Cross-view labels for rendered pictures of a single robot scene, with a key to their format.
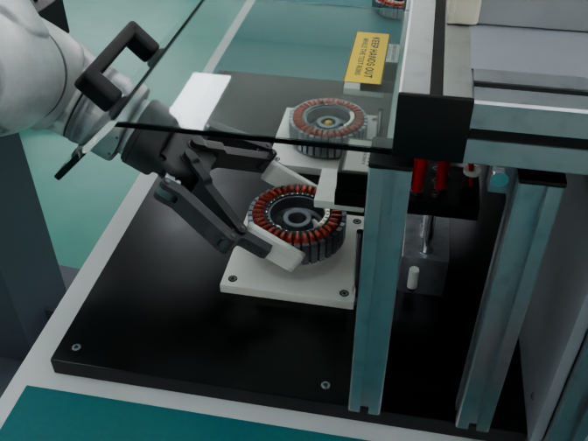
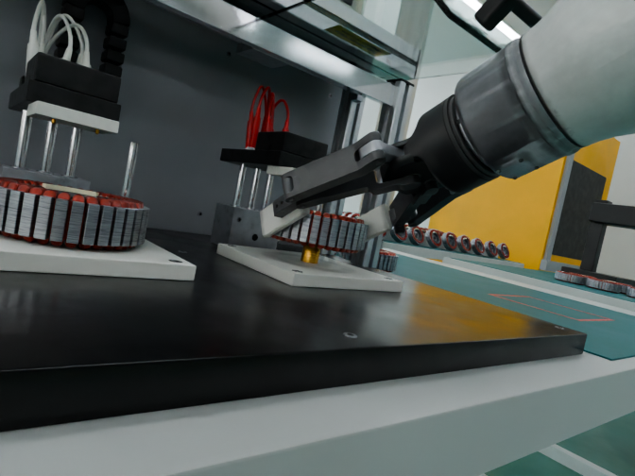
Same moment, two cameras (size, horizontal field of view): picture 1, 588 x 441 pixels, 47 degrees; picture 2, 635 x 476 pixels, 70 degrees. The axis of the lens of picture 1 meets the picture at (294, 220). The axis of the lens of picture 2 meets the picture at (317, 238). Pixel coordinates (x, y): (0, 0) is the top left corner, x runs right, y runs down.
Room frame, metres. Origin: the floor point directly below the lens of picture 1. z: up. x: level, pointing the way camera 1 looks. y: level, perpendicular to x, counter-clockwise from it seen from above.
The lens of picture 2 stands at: (0.98, 0.32, 0.84)
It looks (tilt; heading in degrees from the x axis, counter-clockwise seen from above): 4 degrees down; 220
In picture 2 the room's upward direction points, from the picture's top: 11 degrees clockwise
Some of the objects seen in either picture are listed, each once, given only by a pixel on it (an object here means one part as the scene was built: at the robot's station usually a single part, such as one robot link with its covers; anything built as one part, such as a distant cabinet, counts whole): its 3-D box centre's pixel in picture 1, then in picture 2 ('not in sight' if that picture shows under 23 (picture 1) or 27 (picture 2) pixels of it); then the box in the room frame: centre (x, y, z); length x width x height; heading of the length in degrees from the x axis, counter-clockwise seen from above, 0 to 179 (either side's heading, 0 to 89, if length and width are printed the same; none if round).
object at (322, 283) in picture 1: (297, 252); (308, 266); (0.60, 0.00, 0.78); 0.15 x 0.15 x 0.01; 79
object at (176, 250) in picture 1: (325, 203); (198, 271); (0.71, -0.04, 0.76); 0.64 x 0.47 x 0.02; 169
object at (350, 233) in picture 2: (297, 222); (316, 228); (0.60, 0.00, 0.82); 0.11 x 0.11 x 0.04
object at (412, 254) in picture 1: (423, 254); (247, 228); (0.57, -0.15, 0.80); 0.08 x 0.05 x 0.06; 169
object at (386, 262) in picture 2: not in sight; (368, 257); (0.24, -0.16, 0.77); 0.11 x 0.11 x 0.04
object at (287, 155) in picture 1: (327, 143); (64, 245); (0.84, -0.05, 0.78); 0.15 x 0.15 x 0.01; 79
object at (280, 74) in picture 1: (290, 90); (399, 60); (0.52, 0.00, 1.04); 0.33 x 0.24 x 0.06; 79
